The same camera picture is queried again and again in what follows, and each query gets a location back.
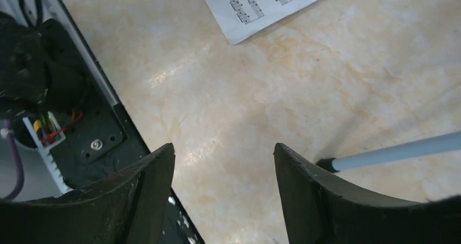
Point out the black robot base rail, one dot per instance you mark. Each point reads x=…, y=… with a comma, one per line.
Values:
x=63, y=126

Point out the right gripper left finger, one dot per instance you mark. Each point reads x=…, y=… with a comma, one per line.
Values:
x=128, y=206

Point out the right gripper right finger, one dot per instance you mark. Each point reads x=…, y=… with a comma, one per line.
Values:
x=320, y=207

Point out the light blue music stand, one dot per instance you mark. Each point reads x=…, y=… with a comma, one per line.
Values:
x=433, y=145

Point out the sheet music page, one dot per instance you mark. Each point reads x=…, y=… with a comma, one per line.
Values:
x=240, y=19

